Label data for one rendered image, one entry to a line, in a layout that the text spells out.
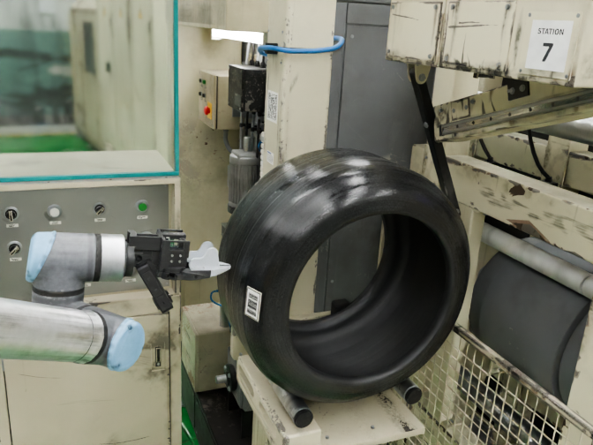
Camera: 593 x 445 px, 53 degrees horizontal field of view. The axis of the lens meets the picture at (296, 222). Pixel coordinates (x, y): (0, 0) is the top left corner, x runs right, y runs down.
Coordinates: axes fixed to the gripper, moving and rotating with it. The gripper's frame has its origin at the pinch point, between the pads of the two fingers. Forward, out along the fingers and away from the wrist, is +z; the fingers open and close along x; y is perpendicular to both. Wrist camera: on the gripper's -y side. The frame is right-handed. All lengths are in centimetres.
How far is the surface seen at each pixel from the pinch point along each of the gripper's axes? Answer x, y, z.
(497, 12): -15, 58, 40
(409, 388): -10, -25, 46
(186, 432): 107, -119, 30
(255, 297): -10.3, -1.6, 3.8
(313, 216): -10.7, 15.6, 12.8
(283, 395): -3.0, -29.0, 17.4
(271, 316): -11.2, -5.2, 7.4
